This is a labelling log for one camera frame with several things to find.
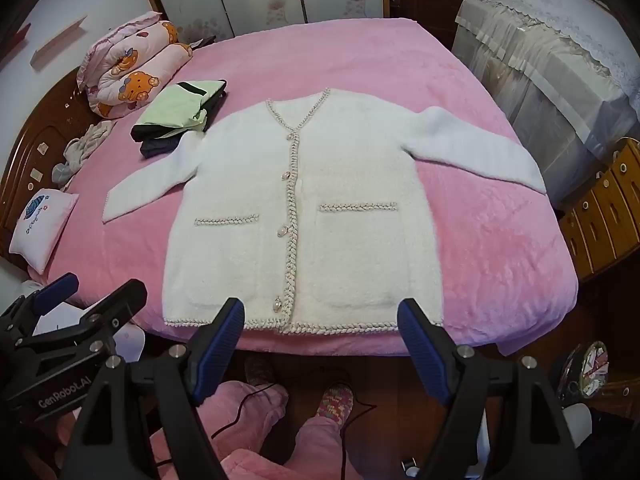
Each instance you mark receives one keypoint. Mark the pink bed blanket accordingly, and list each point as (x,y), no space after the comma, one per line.
(350,60)

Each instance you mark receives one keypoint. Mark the grey-blue crumpled cloth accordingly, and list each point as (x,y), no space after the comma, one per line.
(62,172)

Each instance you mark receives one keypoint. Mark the white fuzzy cardigan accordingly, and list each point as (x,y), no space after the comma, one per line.
(350,160)

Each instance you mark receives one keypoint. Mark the person's leg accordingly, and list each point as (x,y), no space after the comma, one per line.
(250,410)
(320,445)

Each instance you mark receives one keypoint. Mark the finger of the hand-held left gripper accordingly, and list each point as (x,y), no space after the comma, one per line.
(120,302)
(60,287)

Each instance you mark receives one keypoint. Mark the navy folded garment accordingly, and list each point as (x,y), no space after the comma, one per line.
(160,149)

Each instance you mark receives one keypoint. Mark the beige crumpled cloth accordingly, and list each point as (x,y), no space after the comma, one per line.
(87,142)

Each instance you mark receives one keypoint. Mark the pink bear print quilt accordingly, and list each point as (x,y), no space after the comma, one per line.
(135,70)

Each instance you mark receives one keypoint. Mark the black folded garment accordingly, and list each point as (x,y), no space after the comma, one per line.
(150,134)

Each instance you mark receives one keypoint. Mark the round decorated tin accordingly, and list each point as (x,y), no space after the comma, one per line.
(590,360)

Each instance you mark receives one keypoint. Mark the person's left leg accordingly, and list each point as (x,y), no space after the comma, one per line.
(250,410)

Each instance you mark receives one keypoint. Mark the lace covered furniture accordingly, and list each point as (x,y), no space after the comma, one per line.
(550,35)

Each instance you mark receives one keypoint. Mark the wooden wall shelf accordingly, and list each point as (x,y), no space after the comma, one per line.
(55,44)

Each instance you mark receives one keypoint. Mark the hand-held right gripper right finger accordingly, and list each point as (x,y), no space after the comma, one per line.
(425,355)

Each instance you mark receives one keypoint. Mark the person's right leg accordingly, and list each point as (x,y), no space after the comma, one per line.
(320,445)

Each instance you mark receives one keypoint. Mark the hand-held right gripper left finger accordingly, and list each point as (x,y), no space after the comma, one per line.
(220,350)

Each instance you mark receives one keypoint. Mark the dark wooden headboard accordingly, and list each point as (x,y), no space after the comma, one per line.
(30,130)

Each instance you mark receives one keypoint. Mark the patterned knit slipper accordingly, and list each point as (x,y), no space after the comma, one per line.
(259,370)
(335,402)

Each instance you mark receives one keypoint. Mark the white embroidered pillow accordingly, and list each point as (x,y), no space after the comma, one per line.
(42,230)

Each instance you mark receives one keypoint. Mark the wooden drawer cabinet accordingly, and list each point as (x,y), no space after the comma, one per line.
(600,220)

